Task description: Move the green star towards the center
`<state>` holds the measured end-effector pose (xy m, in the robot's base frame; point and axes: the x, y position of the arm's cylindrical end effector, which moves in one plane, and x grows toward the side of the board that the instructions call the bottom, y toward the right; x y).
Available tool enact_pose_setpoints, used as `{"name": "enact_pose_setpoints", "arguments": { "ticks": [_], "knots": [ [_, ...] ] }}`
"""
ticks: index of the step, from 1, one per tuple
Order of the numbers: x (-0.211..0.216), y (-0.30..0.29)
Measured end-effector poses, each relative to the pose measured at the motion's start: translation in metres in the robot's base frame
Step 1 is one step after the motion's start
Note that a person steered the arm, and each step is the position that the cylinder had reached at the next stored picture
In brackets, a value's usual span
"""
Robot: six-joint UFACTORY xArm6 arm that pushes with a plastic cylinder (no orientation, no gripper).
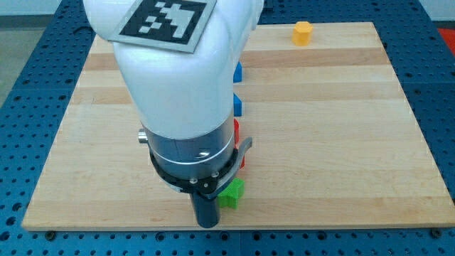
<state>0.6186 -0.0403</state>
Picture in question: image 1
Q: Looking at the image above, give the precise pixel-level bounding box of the green star block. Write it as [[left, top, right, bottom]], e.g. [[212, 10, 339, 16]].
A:
[[217, 178, 245, 209]]

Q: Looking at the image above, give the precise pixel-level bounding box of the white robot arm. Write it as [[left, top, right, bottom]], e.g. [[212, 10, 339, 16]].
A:
[[83, 0, 264, 194]]

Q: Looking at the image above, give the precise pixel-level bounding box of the red block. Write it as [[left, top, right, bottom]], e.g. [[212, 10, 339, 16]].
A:
[[234, 118, 245, 169]]

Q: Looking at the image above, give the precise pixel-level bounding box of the lower blue block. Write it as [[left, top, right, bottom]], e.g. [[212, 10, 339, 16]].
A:
[[233, 93, 243, 117]]

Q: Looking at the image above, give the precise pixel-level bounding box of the blue block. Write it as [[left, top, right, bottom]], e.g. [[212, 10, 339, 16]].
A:
[[233, 93, 243, 117], [233, 62, 242, 83]]

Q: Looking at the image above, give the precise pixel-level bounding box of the upper blue block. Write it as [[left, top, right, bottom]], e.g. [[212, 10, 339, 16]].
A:
[[233, 62, 242, 83]]

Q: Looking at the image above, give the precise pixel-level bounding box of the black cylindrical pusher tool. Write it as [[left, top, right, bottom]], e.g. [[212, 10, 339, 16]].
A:
[[191, 193, 220, 228]]

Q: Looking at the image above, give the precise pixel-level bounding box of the wooden board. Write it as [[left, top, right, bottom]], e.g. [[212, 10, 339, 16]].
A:
[[22, 23, 454, 231]]

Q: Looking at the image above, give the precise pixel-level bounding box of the black white fiducial marker tag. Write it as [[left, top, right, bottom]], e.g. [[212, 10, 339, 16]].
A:
[[107, 0, 217, 53]]

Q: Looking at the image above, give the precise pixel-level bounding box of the yellow hexagon block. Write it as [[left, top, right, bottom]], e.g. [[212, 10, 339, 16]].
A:
[[291, 21, 314, 46]]

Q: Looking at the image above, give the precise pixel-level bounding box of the grey cable on wrist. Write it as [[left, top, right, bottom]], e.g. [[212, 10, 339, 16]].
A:
[[203, 137, 254, 201]]

